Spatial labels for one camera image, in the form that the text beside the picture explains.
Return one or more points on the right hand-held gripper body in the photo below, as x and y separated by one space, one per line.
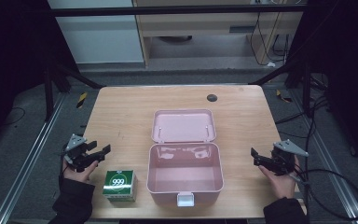
287 154

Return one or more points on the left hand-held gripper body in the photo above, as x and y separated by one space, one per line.
74 146

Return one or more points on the green and white medicine box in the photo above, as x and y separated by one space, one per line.
119 185

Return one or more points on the pink plastic storage box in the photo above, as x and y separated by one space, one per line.
185 155

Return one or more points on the person's left hand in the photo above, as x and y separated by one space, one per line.
80 174

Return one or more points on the person's right hand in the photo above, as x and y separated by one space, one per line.
281 185

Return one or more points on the yellow and black tape strip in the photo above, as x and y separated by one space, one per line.
283 97
81 100

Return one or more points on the black metal stand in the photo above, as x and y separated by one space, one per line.
306 90
48 93

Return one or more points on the dark round table grommet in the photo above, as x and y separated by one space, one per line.
212 98

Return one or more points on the black curtain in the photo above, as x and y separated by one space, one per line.
12 62
348 77

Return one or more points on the white cabinet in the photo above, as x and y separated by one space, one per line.
102 40

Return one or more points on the light wooden desk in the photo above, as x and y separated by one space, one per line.
199 28

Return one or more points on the aluminium floor rail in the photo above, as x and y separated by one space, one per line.
326 161
28 158

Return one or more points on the black horizontal frame bar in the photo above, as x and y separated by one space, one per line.
174 11

